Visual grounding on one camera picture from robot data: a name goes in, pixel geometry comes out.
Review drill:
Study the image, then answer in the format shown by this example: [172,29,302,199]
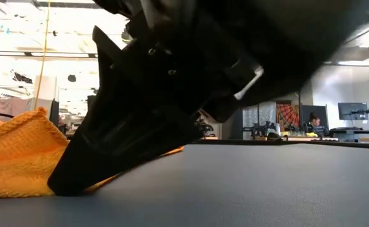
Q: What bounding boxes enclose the yellow towel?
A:
[0,107,185,199]

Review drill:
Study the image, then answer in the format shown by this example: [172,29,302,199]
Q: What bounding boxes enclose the white pillar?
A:
[33,74,57,110]

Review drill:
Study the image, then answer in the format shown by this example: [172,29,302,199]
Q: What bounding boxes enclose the frosted divider panel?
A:
[242,101,277,139]

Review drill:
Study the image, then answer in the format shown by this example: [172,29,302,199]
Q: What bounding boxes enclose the black background robot arms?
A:
[243,121,277,140]

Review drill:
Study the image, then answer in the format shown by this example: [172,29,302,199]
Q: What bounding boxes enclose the blue-grey table mat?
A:
[0,143,369,227]

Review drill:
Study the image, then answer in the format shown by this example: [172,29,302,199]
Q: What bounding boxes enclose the black computer monitor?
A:
[300,105,329,127]
[337,102,368,121]

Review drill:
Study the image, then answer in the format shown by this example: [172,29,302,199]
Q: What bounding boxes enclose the person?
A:
[308,112,323,135]

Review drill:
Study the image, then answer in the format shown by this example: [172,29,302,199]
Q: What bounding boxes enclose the orange patterned wall tapestry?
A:
[275,103,300,129]

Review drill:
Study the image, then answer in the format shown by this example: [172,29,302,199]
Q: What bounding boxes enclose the long yellow cable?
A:
[33,0,51,110]

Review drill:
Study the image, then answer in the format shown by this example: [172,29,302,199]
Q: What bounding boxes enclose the black metal table frame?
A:
[187,139,369,149]

